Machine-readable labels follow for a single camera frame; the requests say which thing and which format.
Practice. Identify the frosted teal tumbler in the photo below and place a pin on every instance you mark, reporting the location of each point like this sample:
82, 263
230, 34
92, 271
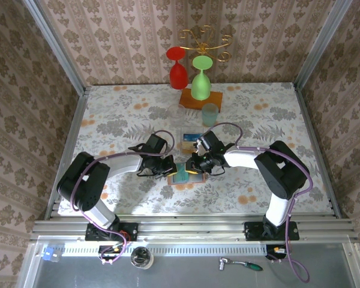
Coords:
210, 114

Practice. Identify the orange wooden rack base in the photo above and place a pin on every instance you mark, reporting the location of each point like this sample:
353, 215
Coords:
187, 100

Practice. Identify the aluminium mounting rail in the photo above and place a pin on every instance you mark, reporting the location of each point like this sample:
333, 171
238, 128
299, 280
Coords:
192, 229

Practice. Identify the green wine glass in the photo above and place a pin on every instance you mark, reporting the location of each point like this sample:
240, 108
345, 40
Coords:
200, 87

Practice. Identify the teal green credit card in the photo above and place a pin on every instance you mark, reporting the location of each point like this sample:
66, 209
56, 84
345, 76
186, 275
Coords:
182, 175

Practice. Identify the red wine glass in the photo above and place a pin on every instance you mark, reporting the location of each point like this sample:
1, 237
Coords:
178, 76

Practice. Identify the dark blue credit card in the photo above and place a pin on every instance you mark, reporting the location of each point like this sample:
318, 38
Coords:
190, 137

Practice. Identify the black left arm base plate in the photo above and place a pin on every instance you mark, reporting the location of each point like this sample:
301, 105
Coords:
129, 231

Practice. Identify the yellow power connector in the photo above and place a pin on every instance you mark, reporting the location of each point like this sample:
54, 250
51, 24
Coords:
277, 250
117, 247

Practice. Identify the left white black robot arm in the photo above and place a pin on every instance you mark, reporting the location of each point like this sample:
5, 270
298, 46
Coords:
124, 163

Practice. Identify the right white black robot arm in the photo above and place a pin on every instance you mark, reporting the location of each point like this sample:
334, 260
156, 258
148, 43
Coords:
243, 157

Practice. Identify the blue plastic connector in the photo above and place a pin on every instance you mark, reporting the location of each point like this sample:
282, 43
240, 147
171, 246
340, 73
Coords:
48, 253

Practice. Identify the floral table cover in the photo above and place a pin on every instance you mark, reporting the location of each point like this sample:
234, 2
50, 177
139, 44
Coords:
228, 198

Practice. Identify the aluminium frame post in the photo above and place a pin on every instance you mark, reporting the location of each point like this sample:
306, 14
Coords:
56, 45
320, 45

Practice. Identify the pink leather card holder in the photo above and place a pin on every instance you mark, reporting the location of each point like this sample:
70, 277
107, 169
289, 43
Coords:
198, 178

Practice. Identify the clear acrylic tray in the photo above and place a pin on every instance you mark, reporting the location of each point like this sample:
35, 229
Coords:
192, 129

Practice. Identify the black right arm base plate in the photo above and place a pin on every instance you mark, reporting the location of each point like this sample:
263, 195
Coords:
252, 232

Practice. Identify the aluminium table side rail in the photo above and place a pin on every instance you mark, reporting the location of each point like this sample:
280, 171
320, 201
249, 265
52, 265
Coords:
75, 126
310, 126

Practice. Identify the round glass jar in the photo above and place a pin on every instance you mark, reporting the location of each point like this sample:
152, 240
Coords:
141, 258

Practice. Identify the clear glass tumbler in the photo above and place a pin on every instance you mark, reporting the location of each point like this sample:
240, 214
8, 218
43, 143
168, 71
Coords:
176, 114

